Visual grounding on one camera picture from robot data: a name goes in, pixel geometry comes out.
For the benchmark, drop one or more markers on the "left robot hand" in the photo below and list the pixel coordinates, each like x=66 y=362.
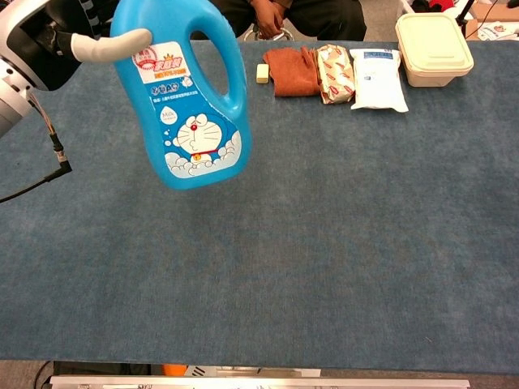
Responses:
x=105 y=46

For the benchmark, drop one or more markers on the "blue pump detergent bottle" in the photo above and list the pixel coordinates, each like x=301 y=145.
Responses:
x=194 y=178

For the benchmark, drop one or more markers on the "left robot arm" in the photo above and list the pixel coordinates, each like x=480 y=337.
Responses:
x=10 y=113

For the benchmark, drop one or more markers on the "pale yellow soap bar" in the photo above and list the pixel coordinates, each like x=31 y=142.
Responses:
x=262 y=73

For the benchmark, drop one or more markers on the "chrome stool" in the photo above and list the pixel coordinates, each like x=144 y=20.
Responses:
x=285 y=35

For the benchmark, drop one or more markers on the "rust brown folded cloth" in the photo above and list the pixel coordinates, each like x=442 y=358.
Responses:
x=292 y=73

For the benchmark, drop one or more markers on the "seated person in black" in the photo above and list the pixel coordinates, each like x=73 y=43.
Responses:
x=324 y=18

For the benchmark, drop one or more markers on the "beige red-print snack packet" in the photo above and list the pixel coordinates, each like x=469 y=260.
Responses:
x=334 y=77

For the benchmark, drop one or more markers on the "blue table mat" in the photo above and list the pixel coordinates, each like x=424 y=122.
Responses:
x=284 y=243

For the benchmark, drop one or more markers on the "white refill pouch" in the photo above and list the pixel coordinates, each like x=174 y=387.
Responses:
x=379 y=87

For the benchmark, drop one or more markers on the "white storage bin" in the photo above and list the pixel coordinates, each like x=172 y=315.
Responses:
x=405 y=6

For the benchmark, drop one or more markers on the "cream lidded plastic box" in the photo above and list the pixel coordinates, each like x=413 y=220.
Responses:
x=431 y=44

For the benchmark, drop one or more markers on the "orange object under table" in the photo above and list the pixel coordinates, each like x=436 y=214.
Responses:
x=174 y=369

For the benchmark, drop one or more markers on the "red cloth item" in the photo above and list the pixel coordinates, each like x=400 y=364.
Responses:
x=438 y=5

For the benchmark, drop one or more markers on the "black stand pole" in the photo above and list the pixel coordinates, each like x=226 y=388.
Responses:
x=462 y=18

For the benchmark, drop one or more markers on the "white printed bag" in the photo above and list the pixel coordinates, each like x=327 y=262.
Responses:
x=498 y=30

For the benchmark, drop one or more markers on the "brown cardboard box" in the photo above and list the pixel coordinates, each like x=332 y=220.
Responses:
x=500 y=11

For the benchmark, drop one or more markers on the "aluminium profile rail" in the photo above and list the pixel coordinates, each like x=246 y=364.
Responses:
x=284 y=383

